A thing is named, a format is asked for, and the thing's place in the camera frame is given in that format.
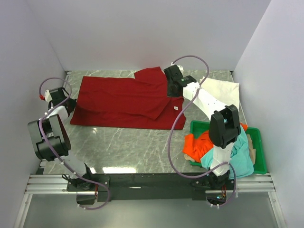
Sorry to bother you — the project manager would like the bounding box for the red t shirt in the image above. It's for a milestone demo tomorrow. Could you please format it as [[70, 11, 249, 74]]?
[[70, 67, 184, 130]]

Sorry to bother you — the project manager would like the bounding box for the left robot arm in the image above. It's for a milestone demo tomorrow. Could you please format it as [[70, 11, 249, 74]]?
[[28, 87, 95, 191]]

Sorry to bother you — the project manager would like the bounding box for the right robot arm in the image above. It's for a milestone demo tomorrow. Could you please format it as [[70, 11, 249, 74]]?
[[164, 65, 241, 190]]

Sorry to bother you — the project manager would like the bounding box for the green plastic bin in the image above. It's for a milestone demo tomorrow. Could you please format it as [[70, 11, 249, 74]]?
[[190, 120, 268, 174]]

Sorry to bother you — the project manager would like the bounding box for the folded white t shirt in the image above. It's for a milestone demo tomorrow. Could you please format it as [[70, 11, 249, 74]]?
[[201, 78, 240, 110]]

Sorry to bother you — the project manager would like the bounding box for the orange t shirt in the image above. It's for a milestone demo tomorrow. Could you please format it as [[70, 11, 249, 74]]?
[[182, 122, 249, 162]]

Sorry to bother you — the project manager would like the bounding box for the teal t shirt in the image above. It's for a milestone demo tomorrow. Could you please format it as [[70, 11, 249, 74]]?
[[200, 123, 254, 178]]

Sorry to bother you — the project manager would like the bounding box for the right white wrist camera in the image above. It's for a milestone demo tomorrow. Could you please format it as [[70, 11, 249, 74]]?
[[170, 61, 185, 71]]

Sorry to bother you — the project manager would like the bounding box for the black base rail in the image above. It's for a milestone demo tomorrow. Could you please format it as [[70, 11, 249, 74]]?
[[62, 172, 235, 205]]

